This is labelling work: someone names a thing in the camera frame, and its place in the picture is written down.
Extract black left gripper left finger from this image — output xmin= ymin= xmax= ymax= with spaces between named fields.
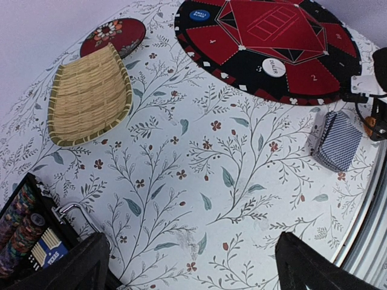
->
xmin=7 ymin=233 xmax=109 ymax=290

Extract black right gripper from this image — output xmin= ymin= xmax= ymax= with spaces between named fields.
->
xmin=341 ymin=47 xmax=387 ymax=143

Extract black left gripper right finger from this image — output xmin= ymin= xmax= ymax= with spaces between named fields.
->
xmin=276 ymin=231 xmax=376 ymax=289

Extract white dealer button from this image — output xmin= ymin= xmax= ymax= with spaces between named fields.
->
xmin=262 ymin=58 xmax=286 ymax=78

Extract woven bamboo tray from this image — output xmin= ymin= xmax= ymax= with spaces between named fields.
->
xmin=47 ymin=43 xmax=132 ymax=147

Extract blue small blind button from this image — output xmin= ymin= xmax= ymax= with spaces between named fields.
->
xmin=189 ymin=10 xmax=210 ymax=22

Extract orange big blind button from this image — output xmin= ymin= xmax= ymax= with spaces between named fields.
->
xmin=363 ymin=116 xmax=376 ymax=137

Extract blue texas holdem card deck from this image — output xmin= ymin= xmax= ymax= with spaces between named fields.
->
xmin=30 ymin=228 xmax=68 ymax=269

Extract black dice with white dots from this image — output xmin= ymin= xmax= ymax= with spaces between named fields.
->
xmin=28 ymin=254 xmax=41 ymax=271

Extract black poker set case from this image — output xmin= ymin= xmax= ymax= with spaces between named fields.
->
xmin=1 ymin=173 xmax=81 ymax=289

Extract lower poker chip row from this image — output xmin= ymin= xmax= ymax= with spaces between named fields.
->
xmin=1 ymin=213 xmax=46 ymax=277

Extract poker chip row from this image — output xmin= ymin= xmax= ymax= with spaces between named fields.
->
xmin=1 ymin=184 xmax=36 ymax=247
xmin=1 ymin=213 xmax=46 ymax=277

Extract round red black poker mat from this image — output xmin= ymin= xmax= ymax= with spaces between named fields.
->
xmin=174 ymin=1 xmax=362 ymax=106

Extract upper poker chip row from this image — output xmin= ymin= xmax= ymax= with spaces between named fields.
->
xmin=1 ymin=184 xmax=36 ymax=247

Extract red floral round plate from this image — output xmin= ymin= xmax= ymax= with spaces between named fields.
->
xmin=80 ymin=18 xmax=146 ymax=59

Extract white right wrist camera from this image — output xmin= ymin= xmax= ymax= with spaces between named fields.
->
xmin=351 ymin=75 xmax=385 ymax=97

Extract chrome case handle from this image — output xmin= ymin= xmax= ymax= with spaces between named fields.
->
xmin=51 ymin=202 xmax=114 ymax=254

